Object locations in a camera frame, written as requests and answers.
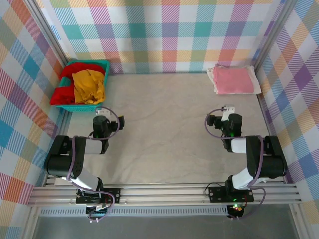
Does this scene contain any white folded t-shirt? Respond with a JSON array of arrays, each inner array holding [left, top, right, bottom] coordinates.
[[206, 64, 262, 95]]

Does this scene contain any aluminium side rail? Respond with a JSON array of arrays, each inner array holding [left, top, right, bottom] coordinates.
[[42, 109, 72, 187]]

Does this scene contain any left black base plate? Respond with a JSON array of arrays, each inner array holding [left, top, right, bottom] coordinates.
[[75, 188, 122, 205]]

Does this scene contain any aluminium mounting rail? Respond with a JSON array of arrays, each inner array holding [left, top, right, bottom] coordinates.
[[26, 183, 304, 207]]

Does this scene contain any aluminium frame post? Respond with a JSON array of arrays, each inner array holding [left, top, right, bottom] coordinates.
[[24, 0, 69, 67], [251, 0, 299, 68]]

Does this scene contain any electronics board with wires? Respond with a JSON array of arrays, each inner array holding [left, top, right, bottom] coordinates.
[[86, 204, 110, 217], [228, 203, 246, 217]]

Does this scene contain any pink folded t-shirt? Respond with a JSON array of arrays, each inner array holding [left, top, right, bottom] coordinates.
[[212, 66, 255, 95]]

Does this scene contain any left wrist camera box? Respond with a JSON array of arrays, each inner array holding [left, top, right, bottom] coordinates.
[[92, 107, 110, 138]]

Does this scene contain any red t-shirt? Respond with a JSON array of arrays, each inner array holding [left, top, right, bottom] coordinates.
[[49, 62, 107, 106]]

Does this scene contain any teal plastic basket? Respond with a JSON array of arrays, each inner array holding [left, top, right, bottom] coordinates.
[[51, 59, 110, 112]]

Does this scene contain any grey slotted cable duct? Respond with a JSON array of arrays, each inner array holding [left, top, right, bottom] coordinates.
[[39, 208, 229, 217]]

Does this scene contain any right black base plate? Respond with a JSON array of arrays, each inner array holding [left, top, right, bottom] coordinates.
[[208, 186, 255, 203]]

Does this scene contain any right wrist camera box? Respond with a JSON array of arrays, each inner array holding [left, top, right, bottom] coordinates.
[[222, 104, 243, 137]]

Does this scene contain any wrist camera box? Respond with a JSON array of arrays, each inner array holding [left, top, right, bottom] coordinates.
[[222, 104, 243, 137], [92, 107, 110, 138]]

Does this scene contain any yellow printed t-shirt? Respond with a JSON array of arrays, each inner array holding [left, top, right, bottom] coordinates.
[[71, 69, 106, 105]]

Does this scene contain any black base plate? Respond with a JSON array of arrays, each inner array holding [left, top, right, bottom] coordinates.
[[75, 188, 122, 205], [208, 186, 255, 203]]

